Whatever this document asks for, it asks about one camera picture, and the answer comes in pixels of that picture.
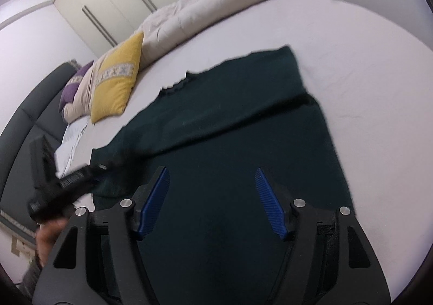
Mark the bed with white sheet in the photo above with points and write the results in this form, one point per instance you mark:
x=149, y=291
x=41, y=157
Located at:
x=355, y=88

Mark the purple pillow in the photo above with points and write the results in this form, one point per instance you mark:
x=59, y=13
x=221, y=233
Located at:
x=69, y=91

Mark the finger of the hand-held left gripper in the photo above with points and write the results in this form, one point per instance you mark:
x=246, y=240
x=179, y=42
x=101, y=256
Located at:
x=108, y=162

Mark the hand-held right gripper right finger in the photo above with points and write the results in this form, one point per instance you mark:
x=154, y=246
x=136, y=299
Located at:
x=270, y=203

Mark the person's left hand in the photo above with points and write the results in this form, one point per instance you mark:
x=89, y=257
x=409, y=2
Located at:
x=47, y=237

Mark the white folded cloth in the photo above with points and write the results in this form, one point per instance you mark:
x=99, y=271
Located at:
x=69, y=147

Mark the beige duvet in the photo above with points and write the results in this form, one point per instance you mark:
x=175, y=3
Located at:
x=209, y=7

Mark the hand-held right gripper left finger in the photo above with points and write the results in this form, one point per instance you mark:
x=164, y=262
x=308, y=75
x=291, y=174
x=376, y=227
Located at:
x=155, y=201

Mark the dark grey headboard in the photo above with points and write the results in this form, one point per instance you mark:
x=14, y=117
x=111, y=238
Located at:
x=30, y=112

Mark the dark green sweater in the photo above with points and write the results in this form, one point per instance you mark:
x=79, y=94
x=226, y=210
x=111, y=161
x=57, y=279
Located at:
x=220, y=115

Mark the yellow patterned pillow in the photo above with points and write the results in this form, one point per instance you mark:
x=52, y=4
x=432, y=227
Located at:
x=115, y=85

